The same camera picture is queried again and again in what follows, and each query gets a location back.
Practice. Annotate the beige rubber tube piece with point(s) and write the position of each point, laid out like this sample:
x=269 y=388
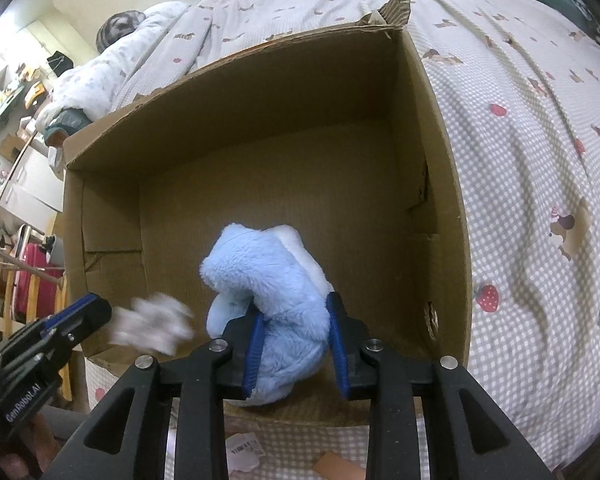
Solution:
x=332 y=466

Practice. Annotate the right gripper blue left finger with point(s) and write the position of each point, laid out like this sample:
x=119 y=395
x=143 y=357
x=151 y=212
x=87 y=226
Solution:
x=245 y=335

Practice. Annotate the white folded duvet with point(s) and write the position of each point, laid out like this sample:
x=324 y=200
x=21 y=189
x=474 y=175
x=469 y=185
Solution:
x=93 y=86

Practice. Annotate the white paper label tag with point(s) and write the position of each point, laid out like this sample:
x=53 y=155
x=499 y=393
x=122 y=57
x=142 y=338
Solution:
x=243 y=452

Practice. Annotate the person left hand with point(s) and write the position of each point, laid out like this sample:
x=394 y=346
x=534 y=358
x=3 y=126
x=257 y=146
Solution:
x=34 y=450

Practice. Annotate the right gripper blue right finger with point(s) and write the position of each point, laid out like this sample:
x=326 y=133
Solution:
x=345 y=338

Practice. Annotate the wooden chair red cushion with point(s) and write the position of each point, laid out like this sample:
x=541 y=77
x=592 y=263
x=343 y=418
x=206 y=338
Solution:
x=30 y=286

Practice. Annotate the brown cardboard box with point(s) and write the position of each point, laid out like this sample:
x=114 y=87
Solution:
x=335 y=132

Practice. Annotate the white kitchen cabinet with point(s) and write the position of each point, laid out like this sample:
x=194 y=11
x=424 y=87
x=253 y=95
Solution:
x=32 y=193

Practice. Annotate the checkered patterned bed quilt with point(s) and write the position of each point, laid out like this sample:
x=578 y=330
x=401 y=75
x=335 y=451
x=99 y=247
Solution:
x=519 y=92

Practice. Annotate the white sock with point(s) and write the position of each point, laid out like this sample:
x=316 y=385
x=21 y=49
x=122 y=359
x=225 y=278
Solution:
x=157 y=325

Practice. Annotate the light blue fluffy plush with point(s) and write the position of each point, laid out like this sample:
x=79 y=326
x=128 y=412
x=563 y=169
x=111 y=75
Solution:
x=272 y=270

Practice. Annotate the striped grey beanie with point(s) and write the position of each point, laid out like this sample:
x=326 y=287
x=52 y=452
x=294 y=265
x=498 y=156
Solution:
x=116 y=27

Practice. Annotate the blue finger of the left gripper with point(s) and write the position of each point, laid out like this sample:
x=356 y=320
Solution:
x=82 y=317

